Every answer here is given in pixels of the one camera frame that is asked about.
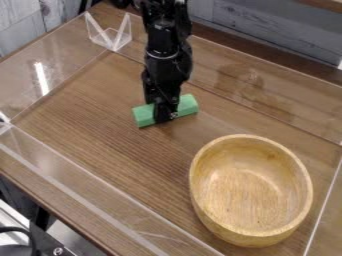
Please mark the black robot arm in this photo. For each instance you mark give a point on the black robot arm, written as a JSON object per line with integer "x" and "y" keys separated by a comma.
{"x": 165, "y": 21}

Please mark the green rectangular block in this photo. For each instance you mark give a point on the green rectangular block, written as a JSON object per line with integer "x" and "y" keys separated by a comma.
{"x": 143, "y": 112}

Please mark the clear acrylic tray wall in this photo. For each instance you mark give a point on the clear acrylic tray wall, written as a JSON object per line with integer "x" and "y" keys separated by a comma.
{"x": 112, "y": 179}

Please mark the light wooden bowl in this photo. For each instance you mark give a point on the light wooden bowl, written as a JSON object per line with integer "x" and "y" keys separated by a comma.
{"x": 251, "y": 190}

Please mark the clear acrylic corner bracket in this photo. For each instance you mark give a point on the clear acrylic corner bracket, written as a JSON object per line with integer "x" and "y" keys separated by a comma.
{"x": 109, "y": 38}

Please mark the black metal bracket with screw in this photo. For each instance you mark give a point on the black metal bracket with screw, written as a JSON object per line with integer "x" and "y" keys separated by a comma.
{"x": 52, "y": 248}

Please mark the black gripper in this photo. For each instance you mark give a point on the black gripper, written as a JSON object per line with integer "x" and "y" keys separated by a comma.
{"x": 165, "y": 71}

